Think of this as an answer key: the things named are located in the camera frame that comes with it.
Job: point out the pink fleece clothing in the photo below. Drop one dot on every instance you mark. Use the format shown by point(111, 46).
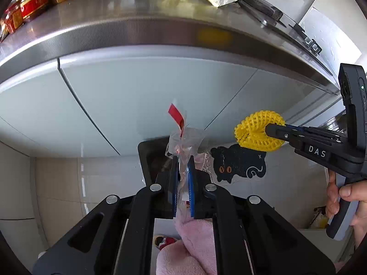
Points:
point(189, 243)

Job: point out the yellow foam fruit net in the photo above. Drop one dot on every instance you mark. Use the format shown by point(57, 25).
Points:
point(249, 131)

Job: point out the white printed plastic bag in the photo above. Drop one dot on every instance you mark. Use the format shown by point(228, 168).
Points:
point(205, 166)

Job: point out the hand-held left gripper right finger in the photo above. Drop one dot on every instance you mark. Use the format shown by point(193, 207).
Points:
point(191, 189)

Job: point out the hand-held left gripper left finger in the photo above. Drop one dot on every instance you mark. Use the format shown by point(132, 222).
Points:
point(173, 186)

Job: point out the white cabinet door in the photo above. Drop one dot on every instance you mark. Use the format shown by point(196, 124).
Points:
point(272, 91)
point(143, 86)
point(43, 114)

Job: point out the red snack packet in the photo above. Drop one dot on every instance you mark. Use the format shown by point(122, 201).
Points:
point(14, 18)

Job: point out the clear plastic wrapper red tab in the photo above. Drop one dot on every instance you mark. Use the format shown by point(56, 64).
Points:
point(186, 140)

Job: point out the black cat sticker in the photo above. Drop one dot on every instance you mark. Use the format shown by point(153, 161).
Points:
point(238, 163)

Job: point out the grey trash bin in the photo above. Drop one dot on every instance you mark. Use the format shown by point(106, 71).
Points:
point(152, 160)

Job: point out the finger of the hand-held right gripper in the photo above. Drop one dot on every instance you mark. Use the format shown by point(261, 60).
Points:
point(318, 133)
point(278, 131)

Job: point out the red and yellow slipper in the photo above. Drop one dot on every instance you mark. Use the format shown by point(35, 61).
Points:
point(165, 242)

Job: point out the person's right hand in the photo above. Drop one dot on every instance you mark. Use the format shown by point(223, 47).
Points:
point(354, 192)

